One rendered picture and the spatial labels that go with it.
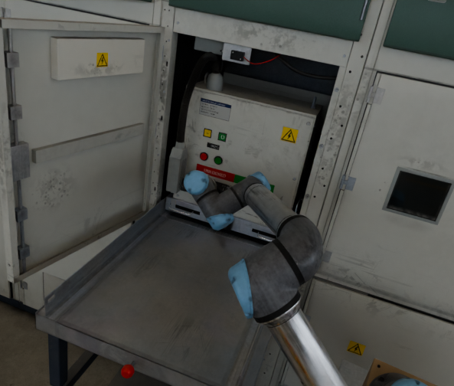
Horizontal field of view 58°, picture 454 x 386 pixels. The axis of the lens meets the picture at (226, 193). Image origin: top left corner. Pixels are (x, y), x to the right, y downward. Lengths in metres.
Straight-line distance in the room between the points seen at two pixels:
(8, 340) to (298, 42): 1.95
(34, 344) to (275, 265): 1.71
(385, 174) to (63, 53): 1.03
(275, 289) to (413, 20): 0.87
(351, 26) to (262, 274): 0.81
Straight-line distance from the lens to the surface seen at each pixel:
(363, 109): 1.40
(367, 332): 1.75
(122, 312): 1.26
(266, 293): 0.88
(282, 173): 1.53
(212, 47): 1.53
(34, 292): 2.40
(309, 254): 0.89
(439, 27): 1.36
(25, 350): 2.37
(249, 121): 1.50
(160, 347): 1.17
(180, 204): 1.70
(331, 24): 1.36
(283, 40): 1.40
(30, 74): 1.21
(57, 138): 1.31
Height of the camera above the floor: 1.70
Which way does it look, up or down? 25 degrees down
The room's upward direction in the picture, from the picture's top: 10 degrees clockwise
